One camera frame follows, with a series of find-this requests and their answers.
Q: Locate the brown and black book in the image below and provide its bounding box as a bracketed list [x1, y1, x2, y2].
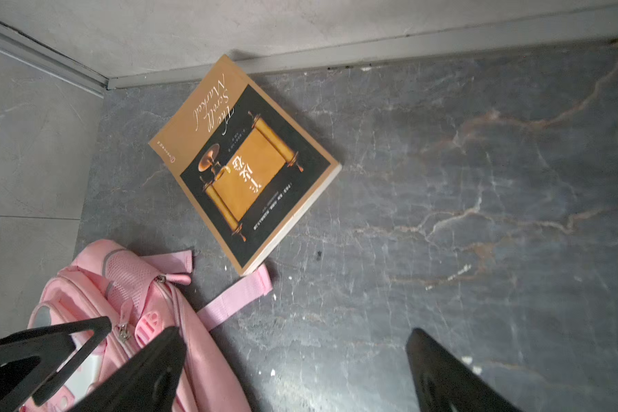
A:
[149, 56, 342, 276]

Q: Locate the pink school backpack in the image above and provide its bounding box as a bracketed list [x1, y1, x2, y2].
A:
[21, 240, 272, 411]

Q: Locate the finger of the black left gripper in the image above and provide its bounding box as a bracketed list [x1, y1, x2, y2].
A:
[0, 317, 112, 411]

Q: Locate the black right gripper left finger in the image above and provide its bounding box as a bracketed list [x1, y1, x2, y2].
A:
[72, 326, 187, 412]

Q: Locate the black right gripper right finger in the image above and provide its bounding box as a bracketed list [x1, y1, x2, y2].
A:
[406, 328, 518, 411]

